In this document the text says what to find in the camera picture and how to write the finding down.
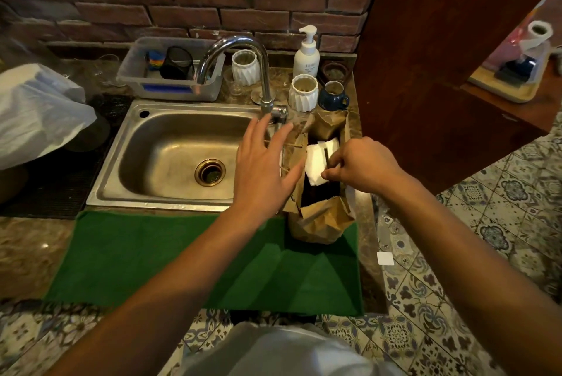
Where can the person's left hand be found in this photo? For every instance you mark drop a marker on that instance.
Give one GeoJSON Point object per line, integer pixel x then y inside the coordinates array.
{"type": "Point", "coordinates": [257, 178]}

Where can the person's right hand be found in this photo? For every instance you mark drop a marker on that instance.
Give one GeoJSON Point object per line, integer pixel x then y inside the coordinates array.
{"type": "Point", "coordinates": [369, 169]}

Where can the person's right thumb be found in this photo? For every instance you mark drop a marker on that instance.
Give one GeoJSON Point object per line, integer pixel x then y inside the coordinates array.
{"type": "Point", "coordinates": [333, 174]}

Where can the person's left middle finger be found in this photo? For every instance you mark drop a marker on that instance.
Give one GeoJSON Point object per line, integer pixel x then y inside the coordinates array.
{"type": "Point", "coordinates": [264, 132]}

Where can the person's left thumb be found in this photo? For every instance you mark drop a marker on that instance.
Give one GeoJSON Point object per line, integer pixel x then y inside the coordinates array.
{"type": "Point", "coordinates": [294, 176]}

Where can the white paper napkin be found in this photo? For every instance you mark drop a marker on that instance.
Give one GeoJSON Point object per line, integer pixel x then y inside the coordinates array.
{"type": "Point", "coordinates": [315, 165]}

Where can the brown paper bag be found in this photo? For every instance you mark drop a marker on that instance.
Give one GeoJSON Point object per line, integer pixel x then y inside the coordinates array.
{"type": "Point", "coordinates": [322, 222]}

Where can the person's left forearm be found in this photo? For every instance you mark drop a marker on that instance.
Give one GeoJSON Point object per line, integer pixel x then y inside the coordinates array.
{"type": "Point", "coordinates": [167, 292]}

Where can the person's right forearm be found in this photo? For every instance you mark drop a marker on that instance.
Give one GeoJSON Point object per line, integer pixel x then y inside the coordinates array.
{"type": "Point", "coordinates": [474, 274]}

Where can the white ribbed cup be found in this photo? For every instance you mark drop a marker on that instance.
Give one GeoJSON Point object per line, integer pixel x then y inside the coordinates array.
{"type": "Point", "coordinates": [303, 93]}
{"type": "Point", "coordinates": [246, 67]}

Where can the chrome faucet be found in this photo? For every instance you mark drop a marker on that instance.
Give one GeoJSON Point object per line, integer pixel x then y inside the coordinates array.
{"type": "Point", "coordinates": [264, 77]}

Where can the small clear glass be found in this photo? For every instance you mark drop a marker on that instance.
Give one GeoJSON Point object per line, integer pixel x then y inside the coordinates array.
{"type": "Point", "coordinates": [235, 83]}

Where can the dark blue mug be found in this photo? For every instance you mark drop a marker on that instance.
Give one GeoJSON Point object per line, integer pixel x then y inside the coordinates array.
{"type": "Point", "coordinates": [332, 97]}

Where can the white pump bottle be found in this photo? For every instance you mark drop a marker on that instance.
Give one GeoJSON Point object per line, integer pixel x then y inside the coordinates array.
{"type": "Point", "coordinates": [306, 59]}

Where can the brown glass dish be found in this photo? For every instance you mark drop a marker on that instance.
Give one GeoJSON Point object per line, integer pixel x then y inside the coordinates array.
{"type": "Point", "coordinates": [336, 71]}

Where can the clear plastic bin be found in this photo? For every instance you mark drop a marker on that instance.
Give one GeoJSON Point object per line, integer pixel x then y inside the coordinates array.
{"type": "Point", "coordinates": [175, 91]}

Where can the stainless steel sink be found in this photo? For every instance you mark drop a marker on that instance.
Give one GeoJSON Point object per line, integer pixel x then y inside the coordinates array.
{"type": "Point", "coordinates": [167, 147]}

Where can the white paper slip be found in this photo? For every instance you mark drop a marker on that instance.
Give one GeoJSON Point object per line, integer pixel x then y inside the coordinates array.
{"type": "Point", "coordinates": [385, 259]}

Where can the black cup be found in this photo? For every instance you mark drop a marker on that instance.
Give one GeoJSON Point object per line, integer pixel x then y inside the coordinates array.
{"type": "Point", "coordinates": [176, 63]}

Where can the colourful sponge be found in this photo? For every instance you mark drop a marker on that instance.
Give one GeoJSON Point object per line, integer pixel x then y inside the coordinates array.
{"type": "Point", "coordinates": [154, 60]}

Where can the dark wooden panel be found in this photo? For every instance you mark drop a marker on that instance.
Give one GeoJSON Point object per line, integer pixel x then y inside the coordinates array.
{"type": "Point", "coordinates": [430, 59]}

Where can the clear drinking glass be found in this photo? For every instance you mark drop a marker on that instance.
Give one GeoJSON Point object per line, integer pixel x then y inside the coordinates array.
{"type": "Point", "coordinates": [109, 70]}

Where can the person's white shirt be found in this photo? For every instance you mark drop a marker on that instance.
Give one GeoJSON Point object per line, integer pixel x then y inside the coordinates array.
{"type": "Point", "coordinates": [281, 353]}

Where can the green mat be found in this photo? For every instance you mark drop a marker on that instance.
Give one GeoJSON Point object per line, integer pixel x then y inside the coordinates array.
{"type": "Point", "coordinates": [131, 257]}

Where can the cream tray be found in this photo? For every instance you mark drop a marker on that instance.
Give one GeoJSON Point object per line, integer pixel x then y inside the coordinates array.
{"type": "Point", "coordinates": [509, 90]}

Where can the dark blue holder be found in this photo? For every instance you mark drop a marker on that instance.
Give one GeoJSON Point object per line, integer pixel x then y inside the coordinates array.
{"type": "Point", "coordinates": [516, 70]}

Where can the pink plastic bag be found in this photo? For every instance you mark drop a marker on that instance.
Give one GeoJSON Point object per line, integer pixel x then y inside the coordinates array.
{"type": "Point", "coordinates": [505, 48]}

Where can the black rubber mat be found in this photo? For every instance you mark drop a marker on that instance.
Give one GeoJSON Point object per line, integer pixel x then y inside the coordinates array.
{"type": "Point", "coordinates": [52, 191]}

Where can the white plastic bag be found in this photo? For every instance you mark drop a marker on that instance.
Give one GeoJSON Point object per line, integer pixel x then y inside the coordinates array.
{"type": "Point", "coordinates": [39, 116]}

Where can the white paper roll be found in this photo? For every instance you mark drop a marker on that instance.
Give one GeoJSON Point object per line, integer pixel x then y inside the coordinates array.
{"type": "Point", "coordinates": [539, 33]}

